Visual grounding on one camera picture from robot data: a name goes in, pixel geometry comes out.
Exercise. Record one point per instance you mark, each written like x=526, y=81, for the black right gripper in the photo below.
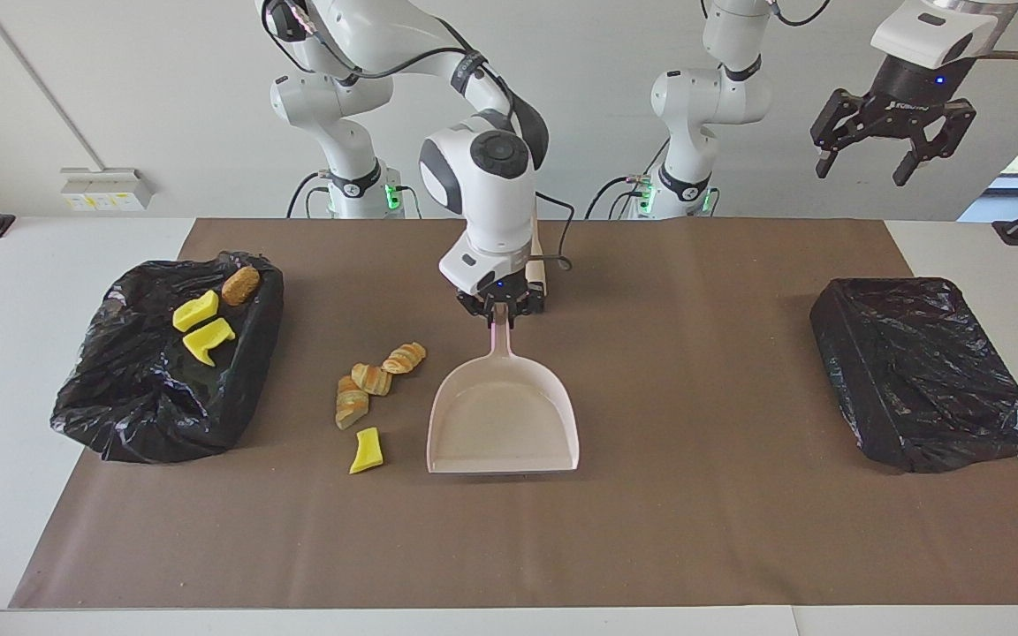
x=500, y=291

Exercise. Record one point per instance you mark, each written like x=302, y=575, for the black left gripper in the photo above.
x=911, y=88

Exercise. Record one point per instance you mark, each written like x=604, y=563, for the beige brush with black bristles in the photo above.
x=538, y=269

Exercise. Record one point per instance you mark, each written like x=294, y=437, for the striped toy croissant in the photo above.
x=372, y=379
x=352, y=405
x=405, y=358

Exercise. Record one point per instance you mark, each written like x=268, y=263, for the beige plastic dustpan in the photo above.
x=500, y=424

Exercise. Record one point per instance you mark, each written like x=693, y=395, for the small yellow sponge piece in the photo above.
x=368, y=450

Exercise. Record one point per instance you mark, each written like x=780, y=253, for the brown potato-like lump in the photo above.
x=240, y=285

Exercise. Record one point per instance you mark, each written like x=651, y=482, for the long notched yellow sponge piece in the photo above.
x=208, y=340

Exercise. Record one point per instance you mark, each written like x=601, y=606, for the chunky yellow sponge piece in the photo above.
x=195, y=311

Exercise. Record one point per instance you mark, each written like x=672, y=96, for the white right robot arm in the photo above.
x=491, y=203

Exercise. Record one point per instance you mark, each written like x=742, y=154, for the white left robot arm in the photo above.
x=703, y=97

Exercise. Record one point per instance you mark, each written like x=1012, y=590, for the smooth black bag lined bin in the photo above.
x=915, y=371

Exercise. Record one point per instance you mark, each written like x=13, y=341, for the crumpled black bag lined bin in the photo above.
x=138, y=397

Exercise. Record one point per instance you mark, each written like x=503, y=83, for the brown paper table mat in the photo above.
x=650, y=548

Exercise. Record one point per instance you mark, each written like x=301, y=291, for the white wall socket box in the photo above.
x=107, y=188

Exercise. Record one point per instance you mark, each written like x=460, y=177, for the grey wall conduit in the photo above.
x=40, y=84

